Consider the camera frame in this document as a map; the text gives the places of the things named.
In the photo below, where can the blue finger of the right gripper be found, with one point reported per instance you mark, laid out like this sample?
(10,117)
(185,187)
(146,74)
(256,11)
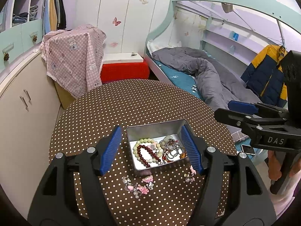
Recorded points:
(242,107)

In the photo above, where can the yellow navy puffer jacket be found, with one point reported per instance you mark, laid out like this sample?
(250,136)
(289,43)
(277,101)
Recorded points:
(264,76)

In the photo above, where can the teal bed sheet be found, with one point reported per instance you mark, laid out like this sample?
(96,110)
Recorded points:
(180,79)

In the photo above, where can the white wardrobe with butterflies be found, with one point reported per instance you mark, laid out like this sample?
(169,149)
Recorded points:
(126,23)

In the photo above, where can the pink bunny pearl keychain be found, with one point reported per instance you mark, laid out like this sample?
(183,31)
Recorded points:
(189,177)

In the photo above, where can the tangled jewelry pile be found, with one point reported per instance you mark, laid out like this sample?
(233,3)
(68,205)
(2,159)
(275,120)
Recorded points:
(170,150)

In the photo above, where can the teal bunk bed frame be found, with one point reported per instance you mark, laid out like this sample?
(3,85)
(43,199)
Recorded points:
(232,32)

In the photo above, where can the person's right hand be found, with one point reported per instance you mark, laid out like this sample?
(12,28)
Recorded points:
(274,167)

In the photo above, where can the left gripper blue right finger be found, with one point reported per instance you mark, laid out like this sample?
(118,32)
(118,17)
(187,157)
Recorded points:
(195,148)

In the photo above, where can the brown polka dot tablecloth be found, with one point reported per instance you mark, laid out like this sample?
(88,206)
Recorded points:
(137,102)

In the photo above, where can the hanging clothes row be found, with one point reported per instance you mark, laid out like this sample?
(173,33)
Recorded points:
(53,16)

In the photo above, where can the red storage ottoman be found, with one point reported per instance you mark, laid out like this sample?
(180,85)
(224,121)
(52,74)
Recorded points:
(123,66)

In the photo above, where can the grey duvet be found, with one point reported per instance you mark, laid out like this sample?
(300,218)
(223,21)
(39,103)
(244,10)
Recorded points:
(217,85)

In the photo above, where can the silver metal tin box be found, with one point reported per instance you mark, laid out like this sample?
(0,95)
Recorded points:
(157,147)

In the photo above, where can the pink checkered cloth cover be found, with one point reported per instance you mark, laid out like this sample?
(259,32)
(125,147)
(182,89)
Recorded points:
(74,58)

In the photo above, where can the pink bear charm keychain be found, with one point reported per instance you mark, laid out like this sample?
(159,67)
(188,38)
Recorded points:
(137,189)

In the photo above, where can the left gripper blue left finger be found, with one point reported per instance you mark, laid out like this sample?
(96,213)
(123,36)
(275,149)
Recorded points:
(106,150)

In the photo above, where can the beige low cabinet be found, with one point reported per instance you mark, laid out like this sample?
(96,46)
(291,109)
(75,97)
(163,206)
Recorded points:
(29,110)

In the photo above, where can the white smartphone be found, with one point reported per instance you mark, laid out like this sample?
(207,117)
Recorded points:
(248,150)

